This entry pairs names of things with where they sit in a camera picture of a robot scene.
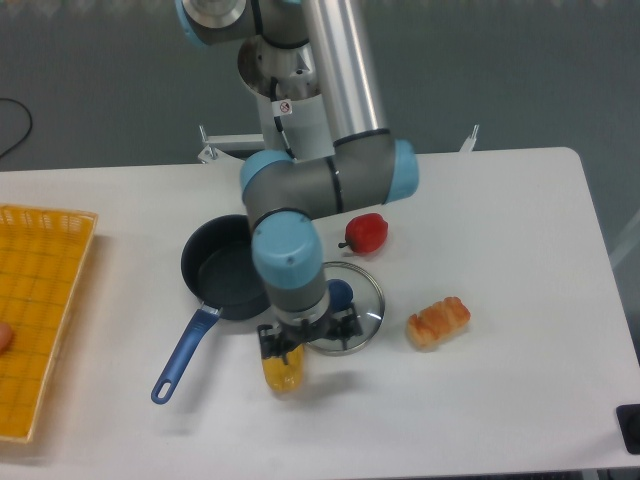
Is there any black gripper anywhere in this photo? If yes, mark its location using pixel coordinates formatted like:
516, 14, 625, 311
257, 302, 363, 364

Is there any yellow bell pepper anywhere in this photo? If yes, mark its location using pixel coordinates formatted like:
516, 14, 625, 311
261, 345, 305, 394

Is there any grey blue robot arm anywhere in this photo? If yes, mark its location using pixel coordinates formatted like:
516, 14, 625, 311
176, 1, 419, 359

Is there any red bell pepper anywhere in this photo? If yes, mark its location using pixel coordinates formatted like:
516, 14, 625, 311
338, 213, 389, 255

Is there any fingertip at left edge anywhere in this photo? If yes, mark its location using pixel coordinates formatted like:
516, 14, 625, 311
0, 322, 14, 352

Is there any glass lid blue knob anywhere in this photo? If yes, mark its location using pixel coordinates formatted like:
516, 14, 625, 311
307, 262, 385, 356

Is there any orange salmon sushi toy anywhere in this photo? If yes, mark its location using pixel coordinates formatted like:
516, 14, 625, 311
406, 296, 471, 350

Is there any yellow woven basket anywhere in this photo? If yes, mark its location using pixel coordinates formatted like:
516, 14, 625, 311
1, 204, 98, 443

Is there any black object at table corner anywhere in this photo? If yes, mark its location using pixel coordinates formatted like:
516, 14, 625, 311
616, 404, 640, 455

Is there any dark saucepan blue handle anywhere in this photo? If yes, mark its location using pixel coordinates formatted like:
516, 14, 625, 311
151, 214, 270, 405

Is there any white table frame bracket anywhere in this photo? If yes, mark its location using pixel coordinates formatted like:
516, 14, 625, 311
459, 124, 480, 153

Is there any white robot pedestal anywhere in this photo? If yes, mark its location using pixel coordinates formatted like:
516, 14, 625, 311
197, 37, 336, 163

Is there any black cable on floor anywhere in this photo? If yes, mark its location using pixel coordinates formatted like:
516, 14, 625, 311
0, 97, 34, 160

